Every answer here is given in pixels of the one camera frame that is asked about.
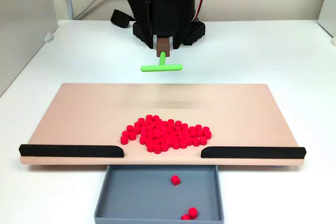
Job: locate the green T-shaped pusher tool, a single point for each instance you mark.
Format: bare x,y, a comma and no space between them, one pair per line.
162,60

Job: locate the pile of red granules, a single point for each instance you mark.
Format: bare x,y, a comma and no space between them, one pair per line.
162,134

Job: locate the grey tray container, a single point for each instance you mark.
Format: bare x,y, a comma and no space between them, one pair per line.
136,195

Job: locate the small white clip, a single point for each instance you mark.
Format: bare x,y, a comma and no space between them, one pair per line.
333,41
48,37

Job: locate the beige flat board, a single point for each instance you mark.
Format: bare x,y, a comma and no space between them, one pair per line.
78,116

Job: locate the white desk partition panel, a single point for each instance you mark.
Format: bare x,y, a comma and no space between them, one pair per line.
21,37
329,3

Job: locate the red cylindrical granule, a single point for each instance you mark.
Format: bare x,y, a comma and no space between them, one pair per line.
185,217
175,180
192,212

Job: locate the black edge rail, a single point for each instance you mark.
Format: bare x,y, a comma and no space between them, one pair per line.
252,152
65,151

